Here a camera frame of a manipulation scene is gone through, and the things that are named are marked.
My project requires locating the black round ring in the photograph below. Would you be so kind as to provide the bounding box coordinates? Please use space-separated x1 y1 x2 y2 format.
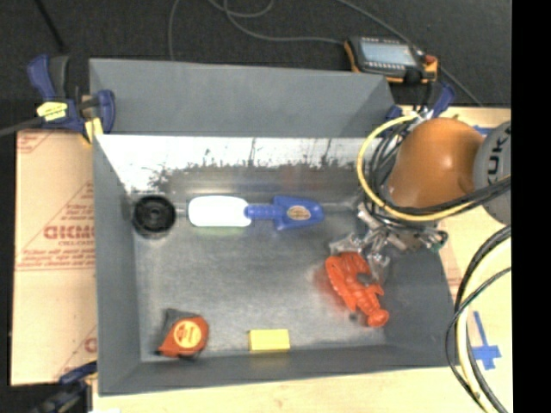
130 194 177 237

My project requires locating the orange and grey tape measure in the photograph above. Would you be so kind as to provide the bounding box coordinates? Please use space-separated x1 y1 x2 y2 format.
155 308 211 361

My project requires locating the orange toy lobster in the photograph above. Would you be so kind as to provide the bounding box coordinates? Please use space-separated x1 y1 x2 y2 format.
323 250 391 330

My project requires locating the yellow sponge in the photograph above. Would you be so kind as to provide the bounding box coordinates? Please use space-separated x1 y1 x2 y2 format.
247 328 292 353

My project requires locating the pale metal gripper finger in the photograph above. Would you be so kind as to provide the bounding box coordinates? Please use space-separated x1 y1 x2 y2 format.
366 239 392 280
328 232 368 254

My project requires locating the brown cardboard board red print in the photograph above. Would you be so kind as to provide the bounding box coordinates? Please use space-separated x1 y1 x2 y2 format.
9 127 99 386

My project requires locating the grey metal bin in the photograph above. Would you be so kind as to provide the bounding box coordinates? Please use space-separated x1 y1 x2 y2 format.
88 57 457 396

